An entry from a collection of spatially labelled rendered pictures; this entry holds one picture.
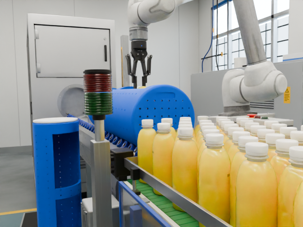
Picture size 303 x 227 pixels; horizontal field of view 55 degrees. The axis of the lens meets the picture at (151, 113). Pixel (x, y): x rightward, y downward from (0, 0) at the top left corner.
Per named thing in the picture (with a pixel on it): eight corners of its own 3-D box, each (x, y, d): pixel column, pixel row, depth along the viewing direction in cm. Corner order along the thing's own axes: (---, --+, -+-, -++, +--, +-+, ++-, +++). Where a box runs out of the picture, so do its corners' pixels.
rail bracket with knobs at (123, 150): (132, 173, 111) (132, 146, 110) (139, 178, 105) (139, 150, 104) (107, 176, 107) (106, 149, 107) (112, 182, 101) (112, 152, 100)
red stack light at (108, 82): (108, 92, 70) (107, 75, 70) (116, 91, 65) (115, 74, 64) (81, 92, 68) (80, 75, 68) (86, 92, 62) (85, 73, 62)
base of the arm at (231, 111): (242, 113, 192) (241, 105, 192) (258, 114, 170) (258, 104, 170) (215, 115, 190) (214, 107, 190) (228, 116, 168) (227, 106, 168)
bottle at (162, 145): (171, 187, 94) (170, 126, 93) (180, 194, 87) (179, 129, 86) (149, 189, 92) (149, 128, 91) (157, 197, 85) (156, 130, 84)
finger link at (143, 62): (138, 54, 144) (140, 53, 144) (143, 76, 145) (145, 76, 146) (141, 53, 140) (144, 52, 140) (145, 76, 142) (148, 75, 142)
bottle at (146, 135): (163, 180, 101) (162, 124, 100) (147, 185, 96) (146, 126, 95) (149, 176, 107) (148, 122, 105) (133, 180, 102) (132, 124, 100)
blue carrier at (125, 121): (128, 129, 204) (128, 88, 202) (195, 152, 124) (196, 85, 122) (86, 130, 193) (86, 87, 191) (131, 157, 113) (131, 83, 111)
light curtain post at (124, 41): (131, 218, 279) (126, 36, 265) (133, 221, 273) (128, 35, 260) (125, 220, 276) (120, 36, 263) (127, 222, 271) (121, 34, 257)
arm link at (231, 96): (236, 105, 189) (233, 71, 189) (259, 104, 174) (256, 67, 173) (217, 107, 181) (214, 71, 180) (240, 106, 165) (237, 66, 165)
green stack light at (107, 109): (108, 112, 71) (108, 92, 70) (116, 114, 65) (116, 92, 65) (82, 114, 68) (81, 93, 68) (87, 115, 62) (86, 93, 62)
